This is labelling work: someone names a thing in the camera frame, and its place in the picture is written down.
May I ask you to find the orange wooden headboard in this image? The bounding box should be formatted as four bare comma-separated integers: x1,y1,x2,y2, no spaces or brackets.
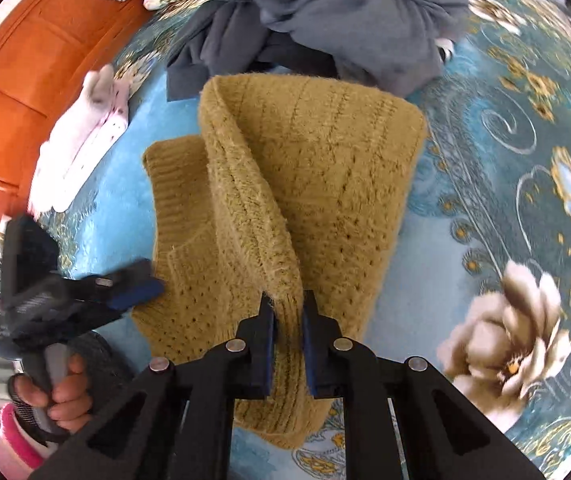
0,0,159,218

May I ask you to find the person's left hand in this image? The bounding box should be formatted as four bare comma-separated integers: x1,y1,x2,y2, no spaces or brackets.
14,352,94,433

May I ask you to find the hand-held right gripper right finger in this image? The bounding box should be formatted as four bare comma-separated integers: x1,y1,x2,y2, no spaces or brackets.
301,290,549,480

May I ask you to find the blue floral bed sheet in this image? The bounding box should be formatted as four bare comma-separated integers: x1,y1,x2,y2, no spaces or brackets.
36,0,571,480

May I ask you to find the dark grey garment pile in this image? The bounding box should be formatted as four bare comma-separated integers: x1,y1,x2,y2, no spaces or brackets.
166,0,471,103

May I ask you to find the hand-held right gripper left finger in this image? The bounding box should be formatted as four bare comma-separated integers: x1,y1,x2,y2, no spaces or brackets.
28,292,279,480

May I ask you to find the pink and white garment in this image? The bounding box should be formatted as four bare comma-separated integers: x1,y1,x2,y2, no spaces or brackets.
26,64,131,216

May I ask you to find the mustard yellow knit sweater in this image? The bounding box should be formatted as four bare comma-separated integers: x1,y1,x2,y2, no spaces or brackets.
130,73,429,451

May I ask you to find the pink sleeve cuff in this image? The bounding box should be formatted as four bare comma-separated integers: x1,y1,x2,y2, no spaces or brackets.
0,402,56,476

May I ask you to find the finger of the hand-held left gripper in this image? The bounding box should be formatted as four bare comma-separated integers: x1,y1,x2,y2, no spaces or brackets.
66,258,165,333

